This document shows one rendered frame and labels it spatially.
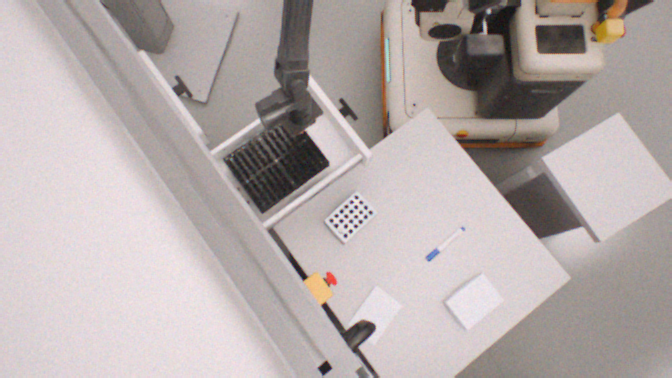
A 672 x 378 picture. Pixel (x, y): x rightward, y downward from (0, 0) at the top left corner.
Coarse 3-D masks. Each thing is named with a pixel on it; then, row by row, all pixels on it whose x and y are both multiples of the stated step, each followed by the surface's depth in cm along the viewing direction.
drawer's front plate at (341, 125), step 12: (312, 84) 156; (312, 96) 161; (324, 96) 155; (324, 108) 158; (336, 108) 154; (336, 120) 155; (348, 132) 153; (348, 144) 160; (360, 144) 152; (372, 156) 152
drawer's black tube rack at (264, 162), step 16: (272, 128) 158; (256, 144) 157; (272, 144) 154; (288, 144) 154; (304, 144) 157; (224, 160) 153; (240, 160) 153; (256, 160) 153; (272, 160) 156; (288, 160) 153; (304, 160) 153; (240, 176) 155; (256, 176) 152; (272, 176) 152; (288, 176) 152; (304, 176) 154; (256, 192) 151; (272, 192) 151; (288, 192) 152
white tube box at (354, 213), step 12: (348, 204) 161; (360, 204) 163; (336, 216) 163; (348, 216) 160; (360, 216) 160; (372, 216) 160; (336, 228) 161; (348, 228) 159; (360, 228) 160; (348, 240) 159
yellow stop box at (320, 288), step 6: (312, 276) 145; (318, 276) 145; (306, 282) 144; (312, 282) 144; (318, 282) 144; (324, 282) 145; (312, 288) 144; (318, 288) 144; (324, 288) 144; (312, 294) 144; (318, 294) 143; (324, 294) 144; (330, 294) 144; (318, 300) 143; (324, 300) 143
